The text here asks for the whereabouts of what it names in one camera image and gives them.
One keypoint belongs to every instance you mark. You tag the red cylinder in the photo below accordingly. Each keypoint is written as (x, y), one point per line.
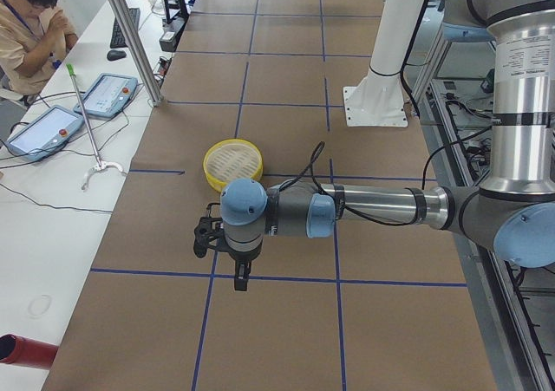
(25, 352)

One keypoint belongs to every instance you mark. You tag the aluminium frame post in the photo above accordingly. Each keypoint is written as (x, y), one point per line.
(137, 50)

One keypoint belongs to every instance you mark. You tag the far blue teach pendant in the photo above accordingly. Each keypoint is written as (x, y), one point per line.
(109, 95)

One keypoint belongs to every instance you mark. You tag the seated person beige shirt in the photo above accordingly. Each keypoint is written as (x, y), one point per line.
(36, 37)

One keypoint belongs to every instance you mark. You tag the metal reacher grabber stick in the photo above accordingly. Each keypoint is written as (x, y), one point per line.
(101, 165)

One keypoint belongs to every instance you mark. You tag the black computer mouse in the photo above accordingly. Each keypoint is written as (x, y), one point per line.
(115, 55)

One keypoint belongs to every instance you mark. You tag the near blue teach pendant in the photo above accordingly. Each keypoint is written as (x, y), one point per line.
(45, 135)

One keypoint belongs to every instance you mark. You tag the white pedestal column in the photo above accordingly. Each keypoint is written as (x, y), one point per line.
(377, 101)

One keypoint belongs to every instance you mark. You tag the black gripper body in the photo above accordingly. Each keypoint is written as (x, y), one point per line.
(244, 257)

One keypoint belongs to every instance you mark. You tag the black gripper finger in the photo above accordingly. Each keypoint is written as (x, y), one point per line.
(241, 276)

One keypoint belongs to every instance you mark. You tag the yellow round steamer basket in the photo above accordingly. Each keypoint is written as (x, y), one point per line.
(232, 159)

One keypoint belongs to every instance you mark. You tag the blue teach pendant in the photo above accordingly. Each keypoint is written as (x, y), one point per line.
(45, 135)
(109, 95)

